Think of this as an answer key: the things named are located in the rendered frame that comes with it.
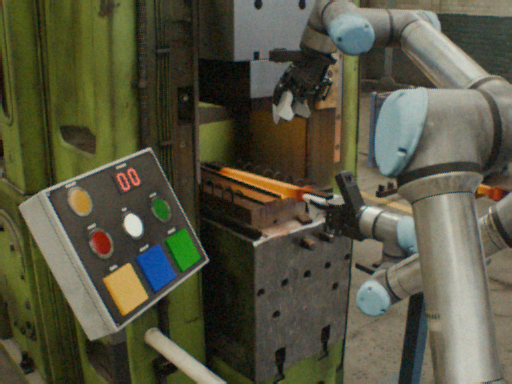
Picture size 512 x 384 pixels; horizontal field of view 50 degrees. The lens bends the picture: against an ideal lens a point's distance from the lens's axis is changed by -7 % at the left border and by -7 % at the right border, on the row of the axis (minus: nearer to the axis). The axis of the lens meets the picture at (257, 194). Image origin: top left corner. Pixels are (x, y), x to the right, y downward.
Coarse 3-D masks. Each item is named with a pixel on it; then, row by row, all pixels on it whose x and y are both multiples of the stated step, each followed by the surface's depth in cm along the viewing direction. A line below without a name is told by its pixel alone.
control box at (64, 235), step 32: (128, 160) 118; (64, 192) 101; (96, 192) 108; (128, 192) 115; (160, 192) 123; (32, 224) 100; (64, 224) 98; (96, 224) 105; (160, 224) 119; (64, 256) 99; (96, 256) 102; (128, 256) 108; (64, 288) 102; (96, 288) 99; (96, 320) 100; (128, 320) 102
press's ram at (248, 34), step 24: (216, 0) 139; (240, 0) 135; (264, 0) 139; (288, 0) 144; (312, 0) 150; (216, 24) 140; (240, 24) 137; (264, 24) 141; (288, 24) 146; (216, 48) 142; (240, 48) 138; (264, 48) 143; (288, 48) 148
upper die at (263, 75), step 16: (208, 64) 155; (224, 64) 149; (240, 64) 144; (256, 64) 143; (272, 64) 146; (288, 64) 150; (208, 80) 156; (224, 80) 151; (240, 80) 146; (256, 80) 144; (272, 80) 147; (240, 96) 147; (256, 96) 145
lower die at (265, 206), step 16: (208, 176) 179; (224, 176) 176; (208, 192) 167; (224, 192) 167; (256, 192) 164; (272, 192) 161; (224, 208) 162; (240, 208) 157; (256, 208) 155; (272, 208) 158; (288, 208) 162; (304, 208) 167; (256, 224) 156; (272, 224) 160
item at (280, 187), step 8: (240, 176) 172; (248, 176) 170; (256, 176) 170; (256, 184) 167; (264, 184) 165; (272, 184) 162; (280, 184) 161; (288, 184) 160; (280, 192) 160; (288, 192) 157; (296, 192) 154; (304, 192) 153; (312, 192) 151; (320, 192) 151; (296, 200) 154; (304, 200) 153
